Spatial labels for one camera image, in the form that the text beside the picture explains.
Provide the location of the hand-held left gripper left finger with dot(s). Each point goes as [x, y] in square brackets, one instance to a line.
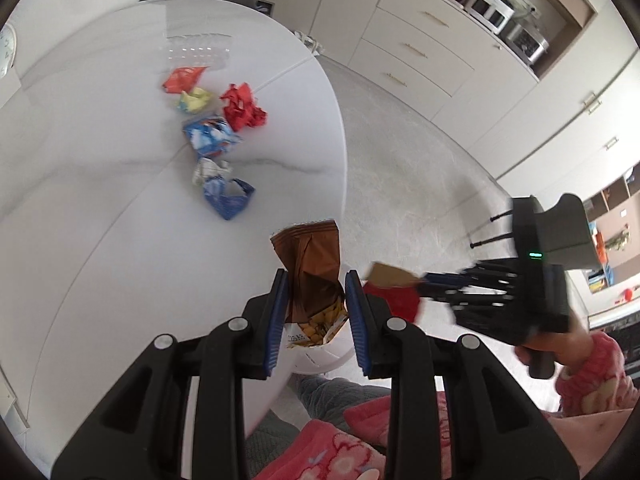
[277, 325]

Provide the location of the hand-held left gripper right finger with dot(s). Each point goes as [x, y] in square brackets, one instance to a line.
[357, 325]

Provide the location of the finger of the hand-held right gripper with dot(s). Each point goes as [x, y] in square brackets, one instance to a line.
[475, 301]
[465, 276]

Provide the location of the brown snack bag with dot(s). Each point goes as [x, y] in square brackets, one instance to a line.
[312, 270]

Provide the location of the person's right hand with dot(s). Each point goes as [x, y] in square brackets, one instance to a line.
[575, 342]

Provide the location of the white table base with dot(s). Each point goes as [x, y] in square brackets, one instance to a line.
[320, 357]

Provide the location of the grey quilted cloth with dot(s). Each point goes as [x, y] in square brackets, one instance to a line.
[325, 395]

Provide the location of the shelf with toys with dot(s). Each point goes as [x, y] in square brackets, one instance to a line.
[615, 220]

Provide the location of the pink patterned pajamas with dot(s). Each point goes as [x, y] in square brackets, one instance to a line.
[330, 450]

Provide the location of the blue crumpled paper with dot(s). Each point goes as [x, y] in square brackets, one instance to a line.
[227, 200]

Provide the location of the white crumpled paper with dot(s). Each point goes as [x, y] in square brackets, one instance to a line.
[210, 170]

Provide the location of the blue snack bag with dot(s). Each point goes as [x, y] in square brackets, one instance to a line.
[210, 136]

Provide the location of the red crumpled paper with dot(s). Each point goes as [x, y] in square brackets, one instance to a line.
[240, 107]

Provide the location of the silver countertop oven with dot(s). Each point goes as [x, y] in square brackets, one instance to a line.
[525, 40]

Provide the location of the beige drawer unit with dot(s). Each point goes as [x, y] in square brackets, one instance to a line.
[425, 45]

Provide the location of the yellow crumpled paper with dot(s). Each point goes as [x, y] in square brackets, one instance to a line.
[197, 101]

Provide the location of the silver microwave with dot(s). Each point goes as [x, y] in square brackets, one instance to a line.
[487, 7]

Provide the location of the orange red wrapper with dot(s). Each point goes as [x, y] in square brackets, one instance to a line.
[182, 79]

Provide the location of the white tote bag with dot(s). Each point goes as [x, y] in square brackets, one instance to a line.
[310, 42]

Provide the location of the clear plastic tray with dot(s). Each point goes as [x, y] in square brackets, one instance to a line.
[200, 50]

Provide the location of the beige wall cabinet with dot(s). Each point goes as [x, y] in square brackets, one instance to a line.
[575, 110]

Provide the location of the round wall clock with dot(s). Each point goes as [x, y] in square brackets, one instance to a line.
[5, 50]

